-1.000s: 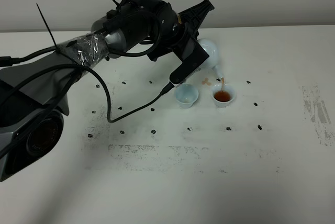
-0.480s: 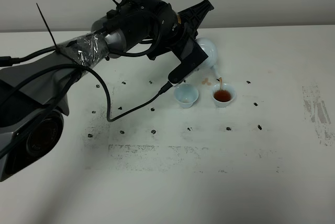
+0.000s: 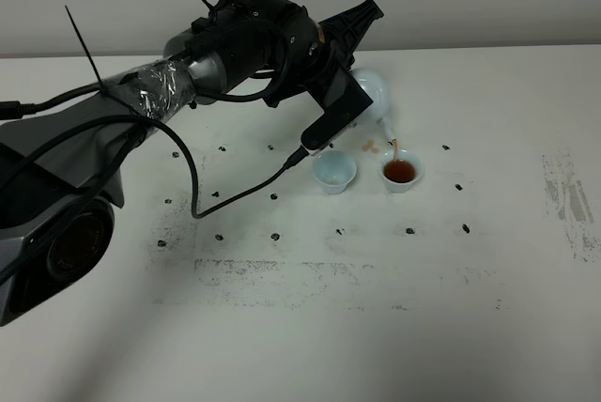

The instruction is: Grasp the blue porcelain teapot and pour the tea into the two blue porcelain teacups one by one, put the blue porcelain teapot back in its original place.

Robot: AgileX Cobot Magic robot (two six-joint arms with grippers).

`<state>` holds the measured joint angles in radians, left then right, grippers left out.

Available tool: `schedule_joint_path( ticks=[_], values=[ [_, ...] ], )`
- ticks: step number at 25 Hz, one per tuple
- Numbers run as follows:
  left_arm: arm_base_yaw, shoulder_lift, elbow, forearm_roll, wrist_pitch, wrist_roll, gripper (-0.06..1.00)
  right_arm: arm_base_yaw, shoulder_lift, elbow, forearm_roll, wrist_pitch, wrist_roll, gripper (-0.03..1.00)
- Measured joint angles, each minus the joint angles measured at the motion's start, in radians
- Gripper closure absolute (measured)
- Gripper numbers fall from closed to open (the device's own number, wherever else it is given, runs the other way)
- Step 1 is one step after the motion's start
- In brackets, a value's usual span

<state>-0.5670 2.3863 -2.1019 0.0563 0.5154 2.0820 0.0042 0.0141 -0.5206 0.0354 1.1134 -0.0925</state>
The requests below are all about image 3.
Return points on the right light blue teacup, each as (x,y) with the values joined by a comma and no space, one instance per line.
(400,170)

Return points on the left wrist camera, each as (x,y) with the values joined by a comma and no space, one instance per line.
(342,100)

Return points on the left light blue teacup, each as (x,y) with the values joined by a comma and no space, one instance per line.
(334,170)

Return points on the light blue teacup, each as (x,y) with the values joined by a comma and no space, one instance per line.
(334,170)
(400,170)

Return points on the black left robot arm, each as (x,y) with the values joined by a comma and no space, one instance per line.
(60,160)

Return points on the light blue porcelain teapot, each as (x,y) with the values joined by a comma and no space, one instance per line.
(379,111)

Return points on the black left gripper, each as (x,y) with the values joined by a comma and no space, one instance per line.
(332,45)

